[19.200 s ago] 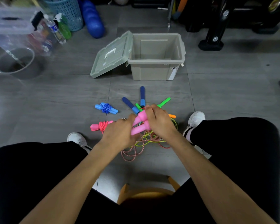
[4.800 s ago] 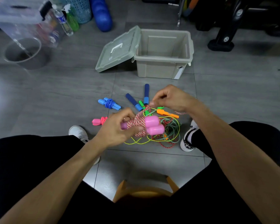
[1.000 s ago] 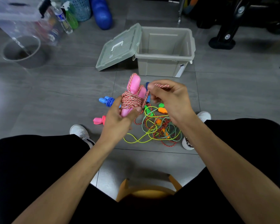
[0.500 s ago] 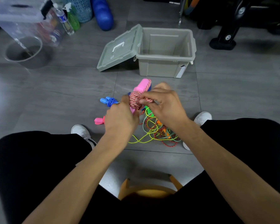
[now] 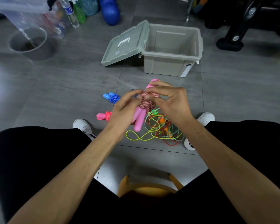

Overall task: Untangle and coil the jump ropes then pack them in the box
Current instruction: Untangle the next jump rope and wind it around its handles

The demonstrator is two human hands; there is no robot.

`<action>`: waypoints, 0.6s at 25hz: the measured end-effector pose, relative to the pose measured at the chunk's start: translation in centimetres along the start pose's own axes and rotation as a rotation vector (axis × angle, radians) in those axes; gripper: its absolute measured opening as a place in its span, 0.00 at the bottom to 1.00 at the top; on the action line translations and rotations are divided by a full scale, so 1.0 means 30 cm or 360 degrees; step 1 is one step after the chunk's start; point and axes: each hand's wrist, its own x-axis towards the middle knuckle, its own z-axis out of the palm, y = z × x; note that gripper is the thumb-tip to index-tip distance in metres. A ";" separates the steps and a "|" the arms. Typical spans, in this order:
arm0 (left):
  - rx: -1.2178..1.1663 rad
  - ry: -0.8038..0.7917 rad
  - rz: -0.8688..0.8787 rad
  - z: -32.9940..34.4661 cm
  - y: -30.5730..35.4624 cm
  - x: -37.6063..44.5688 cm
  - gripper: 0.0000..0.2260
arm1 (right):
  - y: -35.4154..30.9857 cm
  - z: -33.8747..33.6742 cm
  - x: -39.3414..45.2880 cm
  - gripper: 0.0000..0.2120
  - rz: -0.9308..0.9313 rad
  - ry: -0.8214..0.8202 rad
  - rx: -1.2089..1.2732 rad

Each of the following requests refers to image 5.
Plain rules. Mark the person's left hand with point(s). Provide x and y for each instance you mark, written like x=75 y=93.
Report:
x=122 y=116

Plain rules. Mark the person's right hand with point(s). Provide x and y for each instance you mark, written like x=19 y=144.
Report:
x=177 y=107

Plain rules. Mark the grey plastic storage box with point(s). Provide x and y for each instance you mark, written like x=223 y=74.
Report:
x=163 y=68

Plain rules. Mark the person's left forearm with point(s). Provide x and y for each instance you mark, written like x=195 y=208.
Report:
x=60 y=181

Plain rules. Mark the person's right forearm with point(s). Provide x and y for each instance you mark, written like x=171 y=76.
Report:
x=240 y=174

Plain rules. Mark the grey-green box lid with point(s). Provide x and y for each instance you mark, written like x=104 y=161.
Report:
x=123 y=50

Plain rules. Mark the person's right leg black trousers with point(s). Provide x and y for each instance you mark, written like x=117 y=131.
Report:
x=259 y=142

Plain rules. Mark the person's leg black trousers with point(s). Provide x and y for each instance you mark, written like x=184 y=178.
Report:
x=25 y=156
x=259 y=142

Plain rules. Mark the person's left leg black trousers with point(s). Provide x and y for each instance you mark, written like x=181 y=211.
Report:
x=25 y=156

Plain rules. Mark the white right shoe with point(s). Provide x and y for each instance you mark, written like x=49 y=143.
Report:
x=207 y=117

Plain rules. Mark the white shoe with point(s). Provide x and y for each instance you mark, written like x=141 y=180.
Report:
x=207 y=117
x=81 y=124

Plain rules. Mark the white left shoe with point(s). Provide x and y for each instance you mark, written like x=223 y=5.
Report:
x=81 y=124

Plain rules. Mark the wooden stool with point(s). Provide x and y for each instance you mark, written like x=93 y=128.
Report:
x=123 y=186

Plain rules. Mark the black dumbbell rack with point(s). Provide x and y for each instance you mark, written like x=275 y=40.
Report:
x=233 y=41

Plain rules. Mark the grey metal bowl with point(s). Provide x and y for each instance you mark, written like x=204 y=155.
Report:
x=43 y=53

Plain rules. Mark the orange and green foam stick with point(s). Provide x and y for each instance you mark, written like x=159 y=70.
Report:
x=199 y=4

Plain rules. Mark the clear water bottle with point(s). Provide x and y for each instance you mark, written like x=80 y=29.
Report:
x=72 y=19

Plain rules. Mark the green spray bottle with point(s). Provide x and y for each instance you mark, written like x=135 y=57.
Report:
x=79 y=15

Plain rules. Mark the light blue mesh basket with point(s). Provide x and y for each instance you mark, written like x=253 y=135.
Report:
x=91 y=5

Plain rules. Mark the clear plastic lidded bin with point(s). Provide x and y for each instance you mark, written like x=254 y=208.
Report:
x=18 y=11

